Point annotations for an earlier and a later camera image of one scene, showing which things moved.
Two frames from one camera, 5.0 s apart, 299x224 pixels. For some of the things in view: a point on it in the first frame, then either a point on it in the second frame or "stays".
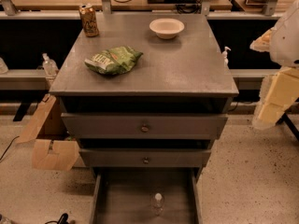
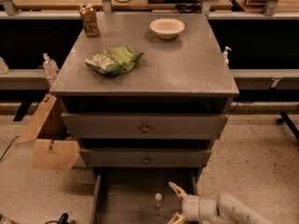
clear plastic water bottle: (158, 203) stays
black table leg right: (293, 129) stays
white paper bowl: (166, 28) stays
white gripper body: (286, 41) → (191, 206)
